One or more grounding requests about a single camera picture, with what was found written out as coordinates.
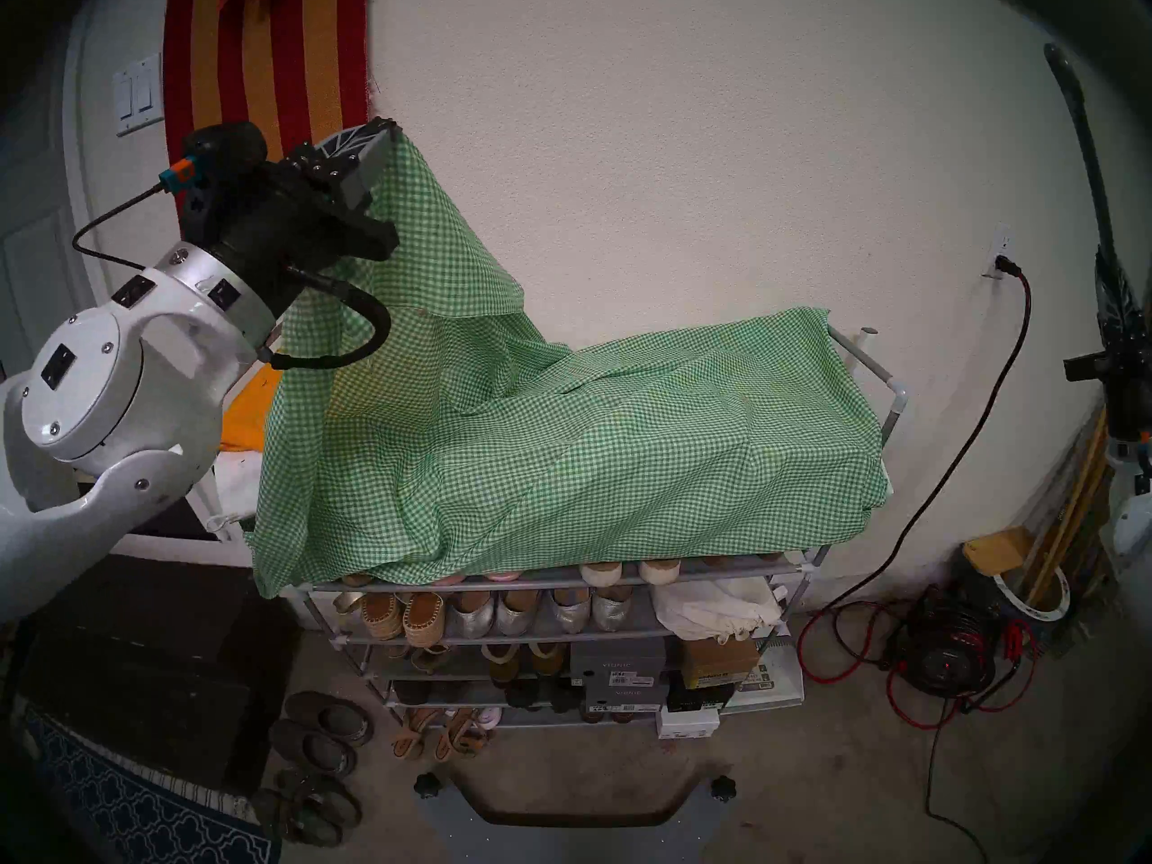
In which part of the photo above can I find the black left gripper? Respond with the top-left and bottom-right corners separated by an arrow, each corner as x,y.
164,118 -> 403,319

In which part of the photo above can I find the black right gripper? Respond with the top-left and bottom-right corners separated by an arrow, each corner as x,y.
1065,248 -> 1152,442

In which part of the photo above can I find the long grey metal shoehorn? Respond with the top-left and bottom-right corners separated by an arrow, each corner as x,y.
1044,43 -> 1121,269

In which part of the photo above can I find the green white gingham cloth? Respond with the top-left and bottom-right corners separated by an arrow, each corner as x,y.
245,131 -> 892,599

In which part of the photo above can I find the grey robot base platform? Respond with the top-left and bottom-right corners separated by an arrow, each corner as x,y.
418,781 -> 734,864

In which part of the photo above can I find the orange folded cloth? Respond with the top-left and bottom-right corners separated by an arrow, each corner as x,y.
220,365 -> 282,454

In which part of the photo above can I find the grey metal shoe rack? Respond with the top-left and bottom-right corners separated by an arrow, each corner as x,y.
205,322 -> 908,733

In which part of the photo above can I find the cream cloth bag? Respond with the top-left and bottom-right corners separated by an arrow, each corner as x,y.
648,576 -> 782,644

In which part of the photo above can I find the grey Vionic shoe box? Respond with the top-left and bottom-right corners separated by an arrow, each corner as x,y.
576,679 -> 669,715
569,637 -> 667,683

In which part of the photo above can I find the yellow wooden stick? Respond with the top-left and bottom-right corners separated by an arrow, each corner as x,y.
1030,412 -> 1110,607

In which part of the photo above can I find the yellow cardboard box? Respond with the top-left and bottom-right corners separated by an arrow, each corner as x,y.
963,527 -> 1034,577

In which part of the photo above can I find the dark bucket with white rim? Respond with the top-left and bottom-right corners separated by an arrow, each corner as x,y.
990,561 -> 1072,656

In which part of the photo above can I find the black door step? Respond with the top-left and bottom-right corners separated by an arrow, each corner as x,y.
117,498 -> 221,541

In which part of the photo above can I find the tan espadrille sandal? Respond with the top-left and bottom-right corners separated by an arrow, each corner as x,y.
331,590 -> 403,640
400,592 -> 446,647

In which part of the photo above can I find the flat white labelled box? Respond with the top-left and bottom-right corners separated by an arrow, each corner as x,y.
724,633 -> 805,715

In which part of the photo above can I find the brown cardboard box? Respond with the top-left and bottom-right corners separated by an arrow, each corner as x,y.
677,635 -> 761,689

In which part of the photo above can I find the dark brown trunk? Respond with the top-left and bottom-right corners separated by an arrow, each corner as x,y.
13,556 -> 302,791

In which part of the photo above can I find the brown clog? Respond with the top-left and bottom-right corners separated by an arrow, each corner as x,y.
283,691 -> 374,748
268,718 -> 357,778

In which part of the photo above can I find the small white box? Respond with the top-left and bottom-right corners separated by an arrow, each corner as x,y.
657,705 -> 721,740

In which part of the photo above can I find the blue patterned rug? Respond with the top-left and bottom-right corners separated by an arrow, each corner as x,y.
22,705 -> 280,864

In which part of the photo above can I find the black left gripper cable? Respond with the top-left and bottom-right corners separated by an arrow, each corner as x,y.
72,183 -> 392,371

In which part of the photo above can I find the red yellow striped wall rug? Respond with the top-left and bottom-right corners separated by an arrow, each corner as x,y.
165,0 -> 372,163

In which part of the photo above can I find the white light switch plate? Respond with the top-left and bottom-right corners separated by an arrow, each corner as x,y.
112,54 -> 164,138

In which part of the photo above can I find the white drawstring dust bag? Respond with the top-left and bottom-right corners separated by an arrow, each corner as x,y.
205,451 -> 264,535

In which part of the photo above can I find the black cable reel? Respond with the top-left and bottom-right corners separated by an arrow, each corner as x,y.
886,583 -> 1009,699

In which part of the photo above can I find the red cable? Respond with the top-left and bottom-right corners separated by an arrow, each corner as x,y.
796,599 -> 1038,730

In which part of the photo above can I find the brown strap sandal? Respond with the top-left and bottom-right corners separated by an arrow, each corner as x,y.
382,644 -> 451,676

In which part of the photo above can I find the thin black floor cable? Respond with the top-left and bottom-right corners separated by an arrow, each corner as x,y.
925,714 -> 995,864

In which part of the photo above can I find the tan strappy sandal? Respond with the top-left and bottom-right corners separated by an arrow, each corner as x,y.
435,709 -> 487,762
391,707 -> 435,761

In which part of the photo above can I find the olive strap sandal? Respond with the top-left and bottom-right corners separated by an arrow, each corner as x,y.
274,768 -> 363,827
255,788 -> 343,847

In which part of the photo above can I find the black curved base handle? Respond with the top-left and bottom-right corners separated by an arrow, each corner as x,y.
450,772 -> 712,829

